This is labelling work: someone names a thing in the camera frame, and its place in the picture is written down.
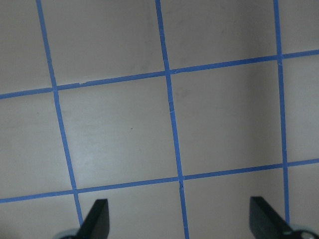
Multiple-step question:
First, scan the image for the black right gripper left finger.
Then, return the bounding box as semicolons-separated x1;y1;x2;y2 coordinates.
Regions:
77;199;110;239

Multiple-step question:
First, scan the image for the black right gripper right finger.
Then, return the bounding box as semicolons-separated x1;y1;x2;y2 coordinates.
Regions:
249;196;294;239

